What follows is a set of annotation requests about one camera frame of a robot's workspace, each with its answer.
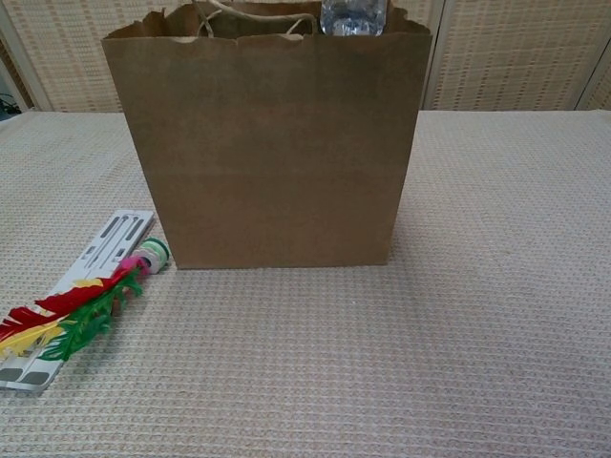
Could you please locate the clear plastic water bottle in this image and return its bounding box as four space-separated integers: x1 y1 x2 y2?
319 0 387 37

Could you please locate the brown paper bag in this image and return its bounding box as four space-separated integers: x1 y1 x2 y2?
100 0 433 272

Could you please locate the beige woven tablecloth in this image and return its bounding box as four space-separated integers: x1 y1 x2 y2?
0 109 611 458

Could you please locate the white folding laptop stand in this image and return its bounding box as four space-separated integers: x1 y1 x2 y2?
0 208 158 397

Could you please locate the colourful feather shuttlecock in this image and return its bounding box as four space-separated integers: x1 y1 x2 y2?
0 237 172 363

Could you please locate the woven folding screen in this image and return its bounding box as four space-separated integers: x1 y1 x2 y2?
0 0 611 115

